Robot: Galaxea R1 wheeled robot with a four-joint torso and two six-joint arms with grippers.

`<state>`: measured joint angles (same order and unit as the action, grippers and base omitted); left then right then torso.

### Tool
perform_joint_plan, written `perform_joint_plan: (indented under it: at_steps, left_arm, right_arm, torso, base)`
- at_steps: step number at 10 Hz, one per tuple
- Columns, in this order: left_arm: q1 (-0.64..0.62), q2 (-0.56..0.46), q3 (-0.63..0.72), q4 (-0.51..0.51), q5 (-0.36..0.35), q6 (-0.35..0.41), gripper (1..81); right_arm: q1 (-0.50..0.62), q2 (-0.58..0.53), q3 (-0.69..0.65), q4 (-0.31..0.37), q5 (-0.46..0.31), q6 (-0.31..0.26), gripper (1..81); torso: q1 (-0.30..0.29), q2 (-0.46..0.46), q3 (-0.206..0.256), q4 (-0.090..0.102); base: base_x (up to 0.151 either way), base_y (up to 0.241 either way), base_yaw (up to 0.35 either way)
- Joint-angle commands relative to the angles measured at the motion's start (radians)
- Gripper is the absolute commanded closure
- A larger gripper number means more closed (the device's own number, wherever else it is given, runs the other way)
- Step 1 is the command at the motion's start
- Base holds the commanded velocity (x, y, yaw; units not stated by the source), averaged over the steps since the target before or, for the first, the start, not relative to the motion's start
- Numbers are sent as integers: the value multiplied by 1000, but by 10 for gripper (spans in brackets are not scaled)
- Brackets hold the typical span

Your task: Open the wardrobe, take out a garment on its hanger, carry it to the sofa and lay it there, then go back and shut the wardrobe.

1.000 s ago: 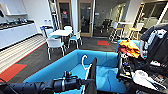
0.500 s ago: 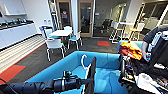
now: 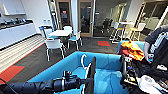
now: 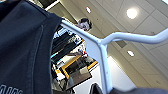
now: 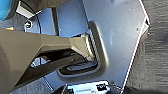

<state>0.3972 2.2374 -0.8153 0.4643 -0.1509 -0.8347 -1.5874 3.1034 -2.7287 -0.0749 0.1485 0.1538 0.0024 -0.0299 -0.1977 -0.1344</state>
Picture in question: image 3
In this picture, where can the wooden glass door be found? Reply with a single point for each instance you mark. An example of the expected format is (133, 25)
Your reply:
(86, 18)
(64, 15)

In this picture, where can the white bar stool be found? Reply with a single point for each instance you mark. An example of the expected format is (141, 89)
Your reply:
(116, 26)

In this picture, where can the white clothes hanger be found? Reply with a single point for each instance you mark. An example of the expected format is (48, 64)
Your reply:
(88, 71)

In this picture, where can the small blue object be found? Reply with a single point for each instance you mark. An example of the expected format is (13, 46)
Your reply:
(151, 59)

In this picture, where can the orange garment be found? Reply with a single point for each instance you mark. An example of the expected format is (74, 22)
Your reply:
(131, 50)

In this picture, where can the white high table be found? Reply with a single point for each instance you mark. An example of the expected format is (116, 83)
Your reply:
(126, 23)

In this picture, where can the person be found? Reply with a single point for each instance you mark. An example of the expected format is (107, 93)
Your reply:
(158, 40)

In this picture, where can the white upper kitchen cabinets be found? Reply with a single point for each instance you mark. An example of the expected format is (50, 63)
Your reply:
(11, 6)

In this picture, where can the white kitchen counter cabinets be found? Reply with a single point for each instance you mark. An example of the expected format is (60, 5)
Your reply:
(16, 35)

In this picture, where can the black cart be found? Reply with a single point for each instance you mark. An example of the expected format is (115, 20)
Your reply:
(128, 71)

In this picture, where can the yellow seat bar stool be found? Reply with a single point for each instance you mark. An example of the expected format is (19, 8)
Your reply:
(141, 26)

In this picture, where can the black office chair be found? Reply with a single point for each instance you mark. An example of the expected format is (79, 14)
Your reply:
(106, 24)

